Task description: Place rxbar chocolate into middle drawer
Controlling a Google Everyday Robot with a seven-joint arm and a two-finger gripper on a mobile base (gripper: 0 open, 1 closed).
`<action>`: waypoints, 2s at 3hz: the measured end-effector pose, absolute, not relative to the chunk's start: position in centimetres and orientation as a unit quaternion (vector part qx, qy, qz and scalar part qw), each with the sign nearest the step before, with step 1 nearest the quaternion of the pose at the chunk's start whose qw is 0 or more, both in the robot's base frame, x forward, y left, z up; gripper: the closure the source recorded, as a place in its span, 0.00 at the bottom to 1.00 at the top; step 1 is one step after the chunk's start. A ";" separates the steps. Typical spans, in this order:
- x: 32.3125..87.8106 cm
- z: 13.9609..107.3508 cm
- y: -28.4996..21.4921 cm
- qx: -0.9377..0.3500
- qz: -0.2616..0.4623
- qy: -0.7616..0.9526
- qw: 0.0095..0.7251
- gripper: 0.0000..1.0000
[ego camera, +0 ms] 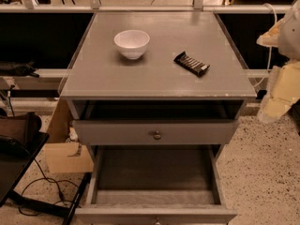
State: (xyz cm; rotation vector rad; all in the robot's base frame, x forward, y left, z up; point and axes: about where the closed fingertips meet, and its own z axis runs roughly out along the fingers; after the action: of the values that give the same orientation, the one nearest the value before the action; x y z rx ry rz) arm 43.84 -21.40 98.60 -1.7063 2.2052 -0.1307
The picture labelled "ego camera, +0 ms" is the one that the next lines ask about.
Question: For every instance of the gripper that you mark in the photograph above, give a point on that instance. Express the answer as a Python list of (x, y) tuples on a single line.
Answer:
[(291, 38)]

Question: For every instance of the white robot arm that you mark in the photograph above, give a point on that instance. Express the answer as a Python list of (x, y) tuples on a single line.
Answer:
[(285, 34)]

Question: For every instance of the grey wooden drawer cabinet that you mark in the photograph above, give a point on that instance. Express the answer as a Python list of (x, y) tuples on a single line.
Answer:
[(104, 85)]

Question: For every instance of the round brass drawer knob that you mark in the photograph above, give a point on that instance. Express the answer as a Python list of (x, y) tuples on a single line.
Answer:
[(157, 135)]

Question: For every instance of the grey open lower drawer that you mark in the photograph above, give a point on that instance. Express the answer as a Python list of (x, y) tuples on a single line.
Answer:
[(148, 185)]

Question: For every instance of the grey upper drawer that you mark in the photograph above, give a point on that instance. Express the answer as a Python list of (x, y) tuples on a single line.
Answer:
[(141, 132)]

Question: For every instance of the white ceramic bowl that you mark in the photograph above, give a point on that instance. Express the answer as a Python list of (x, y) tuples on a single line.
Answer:
[(132, 43)]

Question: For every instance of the cardboard box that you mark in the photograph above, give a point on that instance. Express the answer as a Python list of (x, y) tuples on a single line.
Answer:
[(63, 151)]

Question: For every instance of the brown bag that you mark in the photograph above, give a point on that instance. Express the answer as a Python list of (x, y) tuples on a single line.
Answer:
[(20, 129)]

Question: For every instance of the black object on rail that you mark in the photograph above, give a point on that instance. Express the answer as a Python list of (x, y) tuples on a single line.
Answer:
[(17, 69)]

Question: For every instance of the metal frame rail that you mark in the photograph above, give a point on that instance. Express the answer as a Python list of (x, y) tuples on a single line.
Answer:
[(143, 8)]

